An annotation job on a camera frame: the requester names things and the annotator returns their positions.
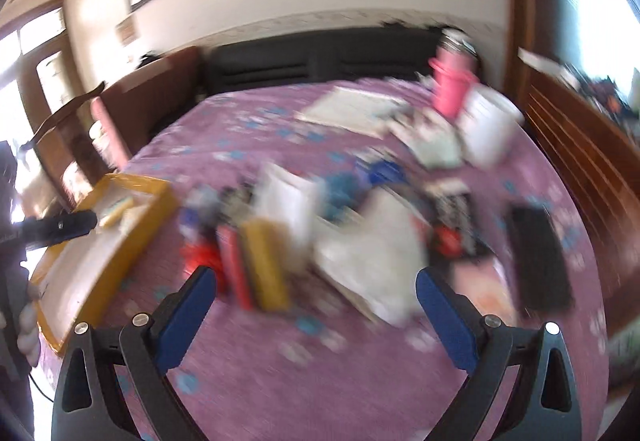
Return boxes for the pink tissue pack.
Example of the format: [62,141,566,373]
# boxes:
[450,256,518,326]

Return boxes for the red plastic bag bundle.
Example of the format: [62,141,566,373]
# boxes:
[181,243,227,294]

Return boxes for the black crab print packet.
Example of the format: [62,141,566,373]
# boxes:
[425,178,480,260]

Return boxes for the white cloth bag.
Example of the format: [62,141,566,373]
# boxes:
[314,187,432,327]

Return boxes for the bag of coloured foam strips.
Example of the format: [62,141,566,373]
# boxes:
[217,218,292,313]

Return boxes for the blue Vinda tissue pack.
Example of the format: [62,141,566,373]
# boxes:
[355,158,408,190]

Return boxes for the blue towel bundle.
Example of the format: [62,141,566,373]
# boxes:
[321,171,362,222]

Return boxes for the red white tissue pack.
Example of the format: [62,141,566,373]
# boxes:
[253,164,322,274]

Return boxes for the yellow cardboard box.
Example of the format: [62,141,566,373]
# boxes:
[32,173,178,355]

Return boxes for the dark wooden chair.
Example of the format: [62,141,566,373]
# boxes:
[18,81,115,212]

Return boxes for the black smartphone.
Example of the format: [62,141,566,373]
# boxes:
[506,204,574,315]

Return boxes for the purple floral tablecloth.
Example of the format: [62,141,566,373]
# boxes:
[37,76,612,441]

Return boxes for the white green work glove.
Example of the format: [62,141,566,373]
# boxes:
[387,108,463,170]

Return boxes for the white plastic tub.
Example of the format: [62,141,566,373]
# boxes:
[457,84,524,170]

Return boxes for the black leather sofa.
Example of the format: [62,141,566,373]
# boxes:
[203,22,448,95]

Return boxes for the white paper booklet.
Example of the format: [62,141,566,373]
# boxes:
[294,86,411,138]

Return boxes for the pink water bottle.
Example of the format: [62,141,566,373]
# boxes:
[428,28,478,119]

